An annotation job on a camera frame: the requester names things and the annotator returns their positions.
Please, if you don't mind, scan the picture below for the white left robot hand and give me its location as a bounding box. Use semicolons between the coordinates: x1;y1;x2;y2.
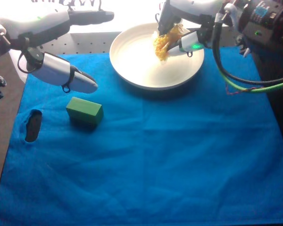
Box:
0;0;116;95

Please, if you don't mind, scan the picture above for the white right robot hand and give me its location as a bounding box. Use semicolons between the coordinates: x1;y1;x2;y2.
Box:
155;0;225;58

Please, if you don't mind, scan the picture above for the green cube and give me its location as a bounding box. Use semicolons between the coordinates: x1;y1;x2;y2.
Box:
66;97;104;129

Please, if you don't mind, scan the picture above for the white round plate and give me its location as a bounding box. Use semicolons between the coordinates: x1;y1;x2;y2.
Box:
109;22;205;91

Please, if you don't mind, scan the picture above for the white board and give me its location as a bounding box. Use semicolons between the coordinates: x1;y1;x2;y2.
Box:
67;0;162;34

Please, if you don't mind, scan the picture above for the blue cloth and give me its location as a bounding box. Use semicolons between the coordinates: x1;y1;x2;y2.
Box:
0;46;283;226

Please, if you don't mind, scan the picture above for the black cable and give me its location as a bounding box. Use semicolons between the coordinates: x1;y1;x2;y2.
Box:
212;22;283;86

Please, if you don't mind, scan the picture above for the green braided cable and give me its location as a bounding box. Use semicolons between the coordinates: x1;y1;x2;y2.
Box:
217;67;283;95

